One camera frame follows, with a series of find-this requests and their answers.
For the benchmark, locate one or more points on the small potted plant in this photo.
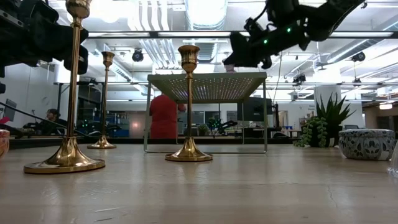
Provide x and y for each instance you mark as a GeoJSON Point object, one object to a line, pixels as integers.
{"type": "Point", "coordinates": [203, 129]}

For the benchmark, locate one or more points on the short brass candlestick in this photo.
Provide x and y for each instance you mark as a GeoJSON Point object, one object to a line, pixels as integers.
{"type": "Point", "coordinates": [188, 149]}

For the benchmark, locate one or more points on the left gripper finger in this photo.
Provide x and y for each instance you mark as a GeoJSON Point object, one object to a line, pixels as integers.
{"type": "Point", "coordinates": [31, 18]}
{"type": "Point", "coordinates": [56, 51]}

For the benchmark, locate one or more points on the clear ribbed glass candle holder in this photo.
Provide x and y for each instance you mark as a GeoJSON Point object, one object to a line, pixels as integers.
{"type": "Point", "coordinates": [394, 165]}

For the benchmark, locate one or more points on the tall brass candlestick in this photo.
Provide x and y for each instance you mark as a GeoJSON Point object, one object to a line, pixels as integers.
{"type": "Point", "coordinates": [102, 143]}

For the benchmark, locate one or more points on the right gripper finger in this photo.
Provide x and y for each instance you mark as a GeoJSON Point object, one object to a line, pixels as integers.
{"type": "Point", "coordinates": [240, 43]}
{"type": "Point", "coordinates": [248, 59]}

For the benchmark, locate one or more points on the black computer monitor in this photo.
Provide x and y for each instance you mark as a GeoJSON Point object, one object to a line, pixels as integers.
{"type": "Point", "coordinates": [255, 109]}

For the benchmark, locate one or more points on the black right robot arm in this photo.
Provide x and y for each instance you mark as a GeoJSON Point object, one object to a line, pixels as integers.
{"type": "Point", "coordinates": [326, 18]}

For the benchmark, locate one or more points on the person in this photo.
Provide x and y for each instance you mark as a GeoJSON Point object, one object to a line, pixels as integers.
{"type": "Point", "coordinates": [51, 124]}
{"type": "Point", "coordinates": [164, 118]}

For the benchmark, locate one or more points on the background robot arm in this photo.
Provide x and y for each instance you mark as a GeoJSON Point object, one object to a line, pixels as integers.
{"type": "Point", "coordinates": [222, 126]}

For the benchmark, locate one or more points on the black ceiling spotlight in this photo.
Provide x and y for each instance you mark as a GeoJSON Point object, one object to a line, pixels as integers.
{"type": "Point", "coordinates": [137, 55]}
{"type": "Point", "coordinates": [300, 77]}
{"type": "Point", "coordinates": [359, 56]}

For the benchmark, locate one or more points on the potted succulent plant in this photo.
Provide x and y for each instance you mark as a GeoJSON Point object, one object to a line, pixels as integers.
{"type": "Point", "coordinates": [332, 115]}

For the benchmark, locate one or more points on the overhead light bar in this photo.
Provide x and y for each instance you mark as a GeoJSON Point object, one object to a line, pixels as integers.
{"type": "Point", "coordinates": [192, 34]}

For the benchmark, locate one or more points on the medium brass candlestick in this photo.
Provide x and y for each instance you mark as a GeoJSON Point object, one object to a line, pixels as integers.
{"type": "Point", "coordinates": [69, 155]}

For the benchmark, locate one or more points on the pale purple round object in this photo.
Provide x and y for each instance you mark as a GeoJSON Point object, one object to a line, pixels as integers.
{"type": "Point", "coordinates": [367, 146]}

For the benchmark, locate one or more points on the mint green perforated metal shelf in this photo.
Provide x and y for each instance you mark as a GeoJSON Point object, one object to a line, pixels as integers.
{"type": "Point", "coordinates": [208, 87]}

